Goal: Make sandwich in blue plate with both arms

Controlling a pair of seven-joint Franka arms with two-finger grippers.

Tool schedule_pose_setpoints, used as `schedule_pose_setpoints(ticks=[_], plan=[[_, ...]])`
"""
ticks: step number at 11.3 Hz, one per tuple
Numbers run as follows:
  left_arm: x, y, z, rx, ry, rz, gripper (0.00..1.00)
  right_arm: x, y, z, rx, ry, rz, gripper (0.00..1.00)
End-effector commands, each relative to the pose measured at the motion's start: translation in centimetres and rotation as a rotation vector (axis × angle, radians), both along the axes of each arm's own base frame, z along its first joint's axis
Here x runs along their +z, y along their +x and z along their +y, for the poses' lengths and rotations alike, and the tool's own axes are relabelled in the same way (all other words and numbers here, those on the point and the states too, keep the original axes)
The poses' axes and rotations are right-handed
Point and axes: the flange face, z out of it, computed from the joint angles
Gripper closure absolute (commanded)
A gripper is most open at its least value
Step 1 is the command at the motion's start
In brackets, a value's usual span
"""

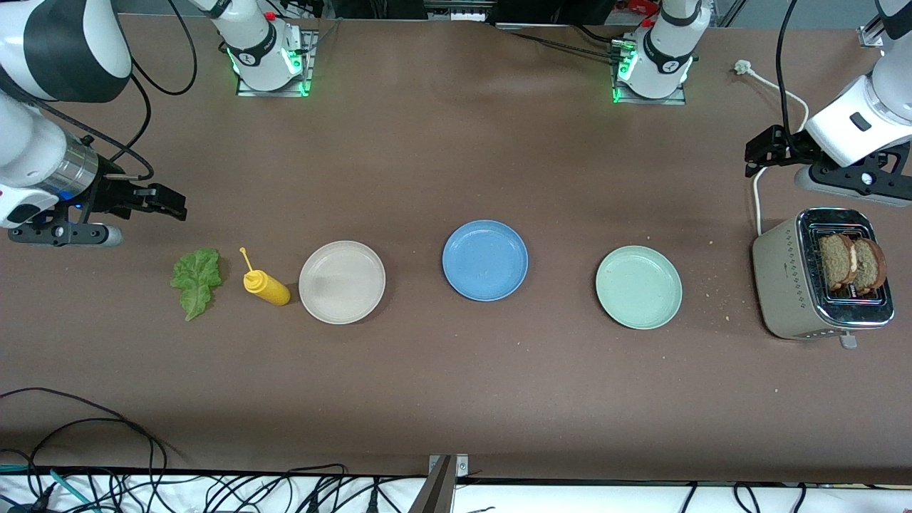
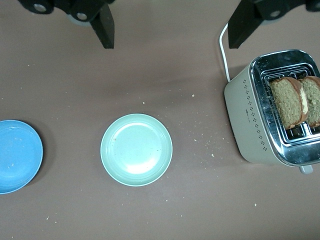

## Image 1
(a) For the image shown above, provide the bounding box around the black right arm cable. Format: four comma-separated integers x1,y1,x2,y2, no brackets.
71,0,198,182

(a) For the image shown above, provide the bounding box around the pale green plate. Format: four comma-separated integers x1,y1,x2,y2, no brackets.
595,245,683,331

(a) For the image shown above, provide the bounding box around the black arm base cable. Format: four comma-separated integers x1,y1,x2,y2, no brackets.
509,25,628,61

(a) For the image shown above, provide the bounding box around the white toaster power cord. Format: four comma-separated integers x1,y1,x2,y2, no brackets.
734,60,811,236

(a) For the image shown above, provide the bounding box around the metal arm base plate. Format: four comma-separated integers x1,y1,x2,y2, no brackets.
237,28,316,97
613,39,688,105

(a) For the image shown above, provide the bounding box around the beige chrome toaster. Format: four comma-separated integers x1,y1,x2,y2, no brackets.
752,207,896,350

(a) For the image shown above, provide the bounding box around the cream plate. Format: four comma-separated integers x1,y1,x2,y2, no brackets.
298,240,387,326

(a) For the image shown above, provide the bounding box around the yellow squeeze bottle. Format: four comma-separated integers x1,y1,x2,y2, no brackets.
239,247,291,307

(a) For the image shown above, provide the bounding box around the blue plate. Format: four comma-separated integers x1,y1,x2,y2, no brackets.
442,219,529,302

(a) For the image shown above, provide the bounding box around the aluminium camera post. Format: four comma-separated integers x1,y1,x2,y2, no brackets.
410,454,470,513

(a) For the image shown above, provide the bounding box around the brown bread slice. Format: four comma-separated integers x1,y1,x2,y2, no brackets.
852,239,888,296
818,233,858,291

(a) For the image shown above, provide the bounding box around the black looping cable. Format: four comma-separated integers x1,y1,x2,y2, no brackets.
0,387,168,475

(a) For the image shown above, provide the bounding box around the green lettuce leaf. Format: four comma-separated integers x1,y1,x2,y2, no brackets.
170,247,223,322

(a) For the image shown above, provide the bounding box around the teal cable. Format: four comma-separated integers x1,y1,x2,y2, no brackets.
0,463,93,513

